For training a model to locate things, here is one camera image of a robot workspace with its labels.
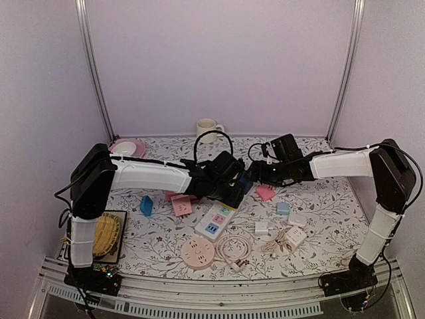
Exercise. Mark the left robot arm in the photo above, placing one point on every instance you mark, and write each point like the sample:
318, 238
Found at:
101, 172

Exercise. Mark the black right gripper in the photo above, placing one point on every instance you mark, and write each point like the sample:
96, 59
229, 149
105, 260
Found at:
259, 173

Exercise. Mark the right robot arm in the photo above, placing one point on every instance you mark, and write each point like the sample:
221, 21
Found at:
394, 174

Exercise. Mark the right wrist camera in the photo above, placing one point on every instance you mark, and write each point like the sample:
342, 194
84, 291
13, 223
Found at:
265, 152

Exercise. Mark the light blue charger plug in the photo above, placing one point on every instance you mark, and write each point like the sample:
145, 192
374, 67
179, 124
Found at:
283, 209

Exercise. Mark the aluminium frame post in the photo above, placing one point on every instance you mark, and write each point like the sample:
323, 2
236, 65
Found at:
354, 36
83, 21

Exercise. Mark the woven bamboo basket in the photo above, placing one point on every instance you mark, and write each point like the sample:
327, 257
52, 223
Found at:
106, 235

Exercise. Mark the white bowl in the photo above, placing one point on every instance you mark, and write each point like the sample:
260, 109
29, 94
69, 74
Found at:
125, 148

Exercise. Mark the cyan cube socket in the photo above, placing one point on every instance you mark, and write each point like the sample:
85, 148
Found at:
146, 206

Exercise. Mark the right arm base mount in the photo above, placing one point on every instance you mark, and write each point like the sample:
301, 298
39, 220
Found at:
334, 283

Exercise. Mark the pink triangular power strip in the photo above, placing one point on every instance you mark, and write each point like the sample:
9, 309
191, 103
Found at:
170, 194

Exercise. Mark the white delixi socket adapter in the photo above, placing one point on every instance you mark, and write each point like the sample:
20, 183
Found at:
294, 238

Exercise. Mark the cream ceramic mug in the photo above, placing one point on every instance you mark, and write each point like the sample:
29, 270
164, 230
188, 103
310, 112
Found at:
205, 125

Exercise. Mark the right aluminium frame post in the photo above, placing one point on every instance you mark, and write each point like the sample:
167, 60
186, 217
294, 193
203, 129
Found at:
354, 36

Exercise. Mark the white square adapter plug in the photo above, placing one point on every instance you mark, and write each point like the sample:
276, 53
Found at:
297, 220

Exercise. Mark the white long power strip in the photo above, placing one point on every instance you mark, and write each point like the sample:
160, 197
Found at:
216, 220

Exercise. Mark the dark blue cube socket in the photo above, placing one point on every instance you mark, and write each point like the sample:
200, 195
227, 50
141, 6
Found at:
246, 183

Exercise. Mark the left aluminium frame post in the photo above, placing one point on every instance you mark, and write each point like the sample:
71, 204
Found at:
83, 21

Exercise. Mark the pink cube socket front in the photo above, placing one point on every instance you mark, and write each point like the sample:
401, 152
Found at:
181, 205

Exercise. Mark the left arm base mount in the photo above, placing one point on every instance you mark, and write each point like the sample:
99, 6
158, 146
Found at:
88, 279

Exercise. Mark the white charger plug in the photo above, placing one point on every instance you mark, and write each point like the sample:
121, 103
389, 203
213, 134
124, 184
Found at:
261, 228

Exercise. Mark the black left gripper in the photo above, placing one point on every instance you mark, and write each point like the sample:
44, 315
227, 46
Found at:
237, 199

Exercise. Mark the pink plate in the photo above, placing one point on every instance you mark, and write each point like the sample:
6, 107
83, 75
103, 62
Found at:
140, 147

